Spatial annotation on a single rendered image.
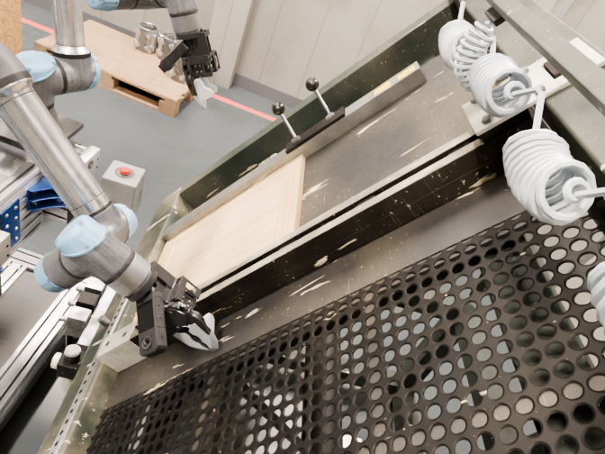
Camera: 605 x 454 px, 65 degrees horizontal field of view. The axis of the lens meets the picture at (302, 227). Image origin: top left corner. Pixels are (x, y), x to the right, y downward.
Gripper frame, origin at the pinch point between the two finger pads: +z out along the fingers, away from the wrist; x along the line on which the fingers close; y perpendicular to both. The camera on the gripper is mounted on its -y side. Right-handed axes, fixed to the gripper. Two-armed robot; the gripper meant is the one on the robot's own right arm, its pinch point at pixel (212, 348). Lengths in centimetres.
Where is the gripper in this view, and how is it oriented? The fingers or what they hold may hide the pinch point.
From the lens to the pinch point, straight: 100.0
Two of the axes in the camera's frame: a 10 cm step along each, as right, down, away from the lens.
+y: 0.5, -6.2, 7.8
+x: -7.9, 4.5, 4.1
